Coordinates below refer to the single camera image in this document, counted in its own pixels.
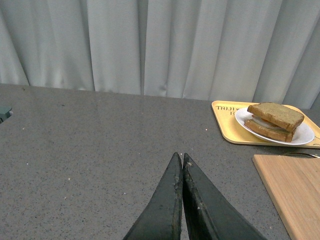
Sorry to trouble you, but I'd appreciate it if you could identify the grey curtain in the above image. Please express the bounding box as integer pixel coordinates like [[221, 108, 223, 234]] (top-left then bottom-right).
[[0, 0, 320, 110]]

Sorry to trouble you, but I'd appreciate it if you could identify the fried egg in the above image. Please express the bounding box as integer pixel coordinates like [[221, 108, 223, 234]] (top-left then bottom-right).
[[252, 114, 278, 129]]

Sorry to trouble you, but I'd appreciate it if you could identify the white round plate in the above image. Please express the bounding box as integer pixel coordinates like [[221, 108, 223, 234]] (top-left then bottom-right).
[[235, 107, 315, 146]]

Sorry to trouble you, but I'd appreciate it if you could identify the bamboo cutting board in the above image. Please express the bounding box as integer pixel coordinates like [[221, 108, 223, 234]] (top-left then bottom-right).
[[252, 154, 320, 240]]

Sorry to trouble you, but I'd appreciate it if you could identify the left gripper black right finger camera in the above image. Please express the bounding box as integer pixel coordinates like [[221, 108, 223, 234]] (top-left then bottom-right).
[[183, 153, 265, 240]]

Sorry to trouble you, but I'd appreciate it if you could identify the yellow bear tray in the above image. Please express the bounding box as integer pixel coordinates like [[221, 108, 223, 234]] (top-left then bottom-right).
[[211, 100, 320, 149]]

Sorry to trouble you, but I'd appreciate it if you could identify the bread slice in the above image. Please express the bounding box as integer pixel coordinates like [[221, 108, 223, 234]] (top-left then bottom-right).
[[247, 102, 305, 132], [244, 119, 296, 142]]

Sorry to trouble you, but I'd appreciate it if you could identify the green object at table edge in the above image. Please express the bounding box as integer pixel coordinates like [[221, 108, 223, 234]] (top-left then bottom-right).
[[0, 106, 12, 124]]

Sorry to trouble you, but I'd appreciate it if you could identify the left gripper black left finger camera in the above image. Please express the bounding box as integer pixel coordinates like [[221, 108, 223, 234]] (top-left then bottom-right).
[[124, 152, 183, 240]]

